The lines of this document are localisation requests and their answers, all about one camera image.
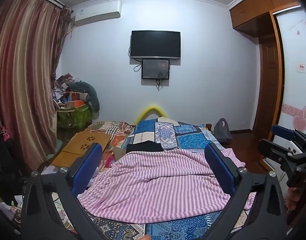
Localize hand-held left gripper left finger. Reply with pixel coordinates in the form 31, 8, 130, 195
21, 142, 111, 240

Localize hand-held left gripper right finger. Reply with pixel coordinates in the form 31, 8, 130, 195
200, 142, 288, 240

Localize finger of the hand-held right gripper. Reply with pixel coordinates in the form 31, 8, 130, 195
271, 124, 306, 146
258, 138, 298, 167

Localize pink striped pants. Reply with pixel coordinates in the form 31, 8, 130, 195
78, 148, 256, 224

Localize person's right hand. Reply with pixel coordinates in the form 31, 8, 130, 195
286, 187, 300, 212

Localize bamboo lap desk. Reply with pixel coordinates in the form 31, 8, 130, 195
51, 132, 111, 168

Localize orange striped bed sheet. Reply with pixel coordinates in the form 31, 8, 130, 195
89, 121, 135, 146

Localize blue patchwork blanket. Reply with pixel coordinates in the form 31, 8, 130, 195
50, 117, 252, 240

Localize folded black cloth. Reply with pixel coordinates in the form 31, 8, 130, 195
126, 141, 164, 153

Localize yellow foam tube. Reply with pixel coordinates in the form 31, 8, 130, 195
134, 104, 166, 125

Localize pile of crumpled clutter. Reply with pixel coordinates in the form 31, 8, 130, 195
52, 73, 76, 105

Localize heap of dark clothes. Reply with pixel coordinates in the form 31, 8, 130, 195
0, 117, 24, 205

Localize striped brown curtain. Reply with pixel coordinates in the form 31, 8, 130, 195
0, 0, 71, 172

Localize wooden overhead cabinet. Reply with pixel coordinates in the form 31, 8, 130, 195
229, 0, 303, 39

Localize white air conditioner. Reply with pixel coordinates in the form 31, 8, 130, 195
71, 0, 122, 27

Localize small black wall monitor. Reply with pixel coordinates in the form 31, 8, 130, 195
141, 59, 171, 80

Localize black wall television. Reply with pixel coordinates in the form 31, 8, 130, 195
130, 30, 181, 60

